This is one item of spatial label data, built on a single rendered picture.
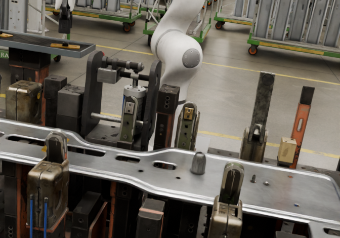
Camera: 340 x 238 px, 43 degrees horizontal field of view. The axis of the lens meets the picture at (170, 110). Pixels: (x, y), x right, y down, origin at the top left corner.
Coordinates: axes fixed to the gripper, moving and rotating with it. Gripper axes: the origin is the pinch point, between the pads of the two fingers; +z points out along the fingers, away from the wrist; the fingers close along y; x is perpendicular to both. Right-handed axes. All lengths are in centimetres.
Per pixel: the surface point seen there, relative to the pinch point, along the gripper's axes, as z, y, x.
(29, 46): 5.9, 3.5, -9.7
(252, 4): 59, -856, 360
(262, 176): 22, 46, 49
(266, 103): 8, 36, 51
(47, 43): 5.8, -2.7, -5.4
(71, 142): 21.8, 32.7, 4.8
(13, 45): 6.2, 2.1, -14.3
